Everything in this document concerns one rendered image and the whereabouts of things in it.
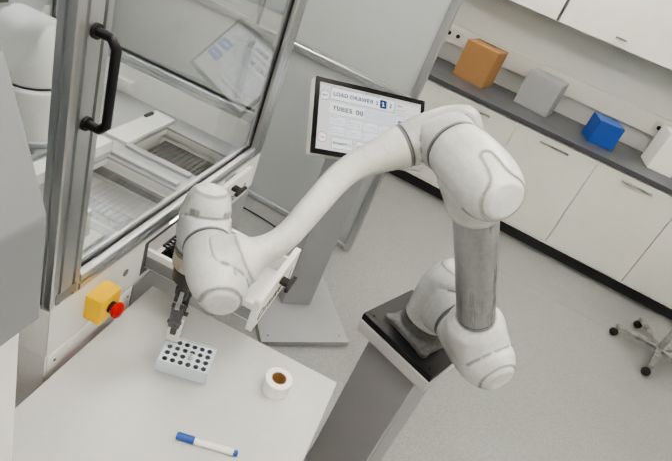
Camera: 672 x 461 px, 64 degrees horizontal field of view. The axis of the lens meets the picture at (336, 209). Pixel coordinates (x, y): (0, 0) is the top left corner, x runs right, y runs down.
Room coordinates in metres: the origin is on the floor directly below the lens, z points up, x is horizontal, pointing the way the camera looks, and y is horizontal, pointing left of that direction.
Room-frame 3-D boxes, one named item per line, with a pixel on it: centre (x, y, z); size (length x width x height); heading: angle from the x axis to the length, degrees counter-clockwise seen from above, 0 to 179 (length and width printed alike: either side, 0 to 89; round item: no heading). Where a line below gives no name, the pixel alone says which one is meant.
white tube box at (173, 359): (0.90, 0.20, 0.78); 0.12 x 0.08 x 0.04; 98
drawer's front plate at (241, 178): (1.52, 0.35, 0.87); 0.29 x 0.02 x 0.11; 173
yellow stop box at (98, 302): (0.88, 0.42, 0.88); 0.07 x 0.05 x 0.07; 173
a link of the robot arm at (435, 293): (1.35, -0.41, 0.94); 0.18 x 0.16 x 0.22; 32
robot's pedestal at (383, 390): (1.36, -0.40, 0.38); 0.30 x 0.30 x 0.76; 57
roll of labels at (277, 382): (0.94, -0.03, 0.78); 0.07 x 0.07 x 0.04
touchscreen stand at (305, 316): (2.12, 0.01, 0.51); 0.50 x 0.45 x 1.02; 29
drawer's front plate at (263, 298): (1.17, 0.08, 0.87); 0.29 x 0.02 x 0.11; 173
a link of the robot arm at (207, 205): (0.91, 0.24, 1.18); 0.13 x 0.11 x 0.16; 32
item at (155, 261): (1.20, 0.28, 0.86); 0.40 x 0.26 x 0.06; 83
